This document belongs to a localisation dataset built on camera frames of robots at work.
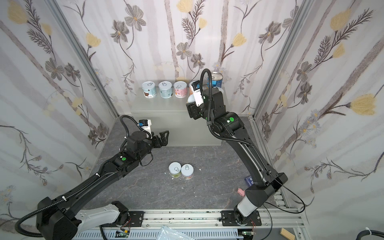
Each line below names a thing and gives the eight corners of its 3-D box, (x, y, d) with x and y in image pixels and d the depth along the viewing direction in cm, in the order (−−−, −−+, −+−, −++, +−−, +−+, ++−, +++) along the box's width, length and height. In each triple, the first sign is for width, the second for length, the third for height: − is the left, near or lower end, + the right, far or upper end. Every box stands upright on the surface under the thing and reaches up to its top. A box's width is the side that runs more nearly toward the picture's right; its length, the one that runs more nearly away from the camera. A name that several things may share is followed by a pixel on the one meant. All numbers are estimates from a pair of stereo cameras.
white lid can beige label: (181, 179, 89) (180, 175, 84) (181, 168, 94) (181, 163, 89) (193, 179, 89) (193, 175, 84) (193, 168, 94) (193, 163, 89)
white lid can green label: (169, 178, 90) (167, 173, 85) (170, 166, 95) (169, 161, 90) (181, 178, 90) (180, 173, 85) (181, 166, 95) (181, 161, 90)
